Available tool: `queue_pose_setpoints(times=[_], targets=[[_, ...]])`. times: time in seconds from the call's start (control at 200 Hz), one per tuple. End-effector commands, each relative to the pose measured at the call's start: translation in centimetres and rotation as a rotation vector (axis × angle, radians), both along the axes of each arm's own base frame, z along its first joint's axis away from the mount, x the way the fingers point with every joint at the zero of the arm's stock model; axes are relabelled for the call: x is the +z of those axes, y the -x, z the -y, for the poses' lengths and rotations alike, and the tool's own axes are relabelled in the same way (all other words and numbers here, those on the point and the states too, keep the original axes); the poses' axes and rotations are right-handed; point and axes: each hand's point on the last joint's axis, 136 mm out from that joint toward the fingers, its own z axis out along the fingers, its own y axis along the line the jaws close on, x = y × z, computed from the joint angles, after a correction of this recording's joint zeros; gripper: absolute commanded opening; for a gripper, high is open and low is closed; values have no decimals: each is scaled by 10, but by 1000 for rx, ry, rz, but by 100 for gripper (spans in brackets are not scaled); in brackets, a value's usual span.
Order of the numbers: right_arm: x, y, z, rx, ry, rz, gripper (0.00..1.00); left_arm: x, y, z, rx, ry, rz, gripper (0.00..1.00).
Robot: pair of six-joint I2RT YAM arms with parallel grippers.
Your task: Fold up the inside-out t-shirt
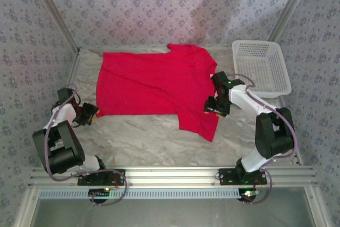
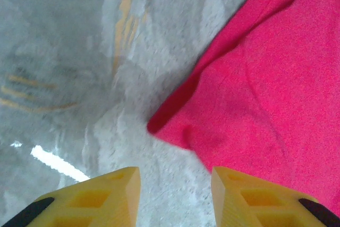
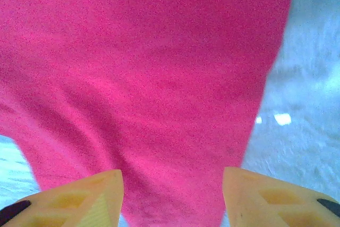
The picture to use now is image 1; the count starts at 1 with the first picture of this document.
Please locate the aluminium frame leg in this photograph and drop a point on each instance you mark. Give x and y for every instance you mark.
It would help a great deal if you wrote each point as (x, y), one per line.
(25, 208)
(317, 208)

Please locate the aluminium mounting rail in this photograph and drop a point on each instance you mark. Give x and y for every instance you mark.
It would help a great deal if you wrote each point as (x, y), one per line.
(170, 176)

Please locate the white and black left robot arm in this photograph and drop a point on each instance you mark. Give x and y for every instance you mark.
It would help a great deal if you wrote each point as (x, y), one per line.
(63, 152)

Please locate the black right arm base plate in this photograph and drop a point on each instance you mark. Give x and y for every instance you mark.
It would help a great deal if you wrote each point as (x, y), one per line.
(227, 177)

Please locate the small black controller board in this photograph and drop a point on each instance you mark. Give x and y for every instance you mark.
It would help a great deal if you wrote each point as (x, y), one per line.
(98, 193)
(248, 194)

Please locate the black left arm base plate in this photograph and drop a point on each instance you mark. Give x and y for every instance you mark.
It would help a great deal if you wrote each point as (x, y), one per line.
(117, 177)

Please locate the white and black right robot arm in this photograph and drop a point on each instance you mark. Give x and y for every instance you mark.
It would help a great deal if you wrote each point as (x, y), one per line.
(273, 136)

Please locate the red t-shirt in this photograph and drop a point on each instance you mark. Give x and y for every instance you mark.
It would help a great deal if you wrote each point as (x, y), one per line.
(148, 86)

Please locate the aluminium corner post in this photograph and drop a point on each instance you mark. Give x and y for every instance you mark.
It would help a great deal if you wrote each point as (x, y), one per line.
(53, 11)
(290, 6)

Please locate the white perforated plastic basket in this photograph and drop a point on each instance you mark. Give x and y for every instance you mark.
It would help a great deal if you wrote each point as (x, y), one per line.
(261, 65)

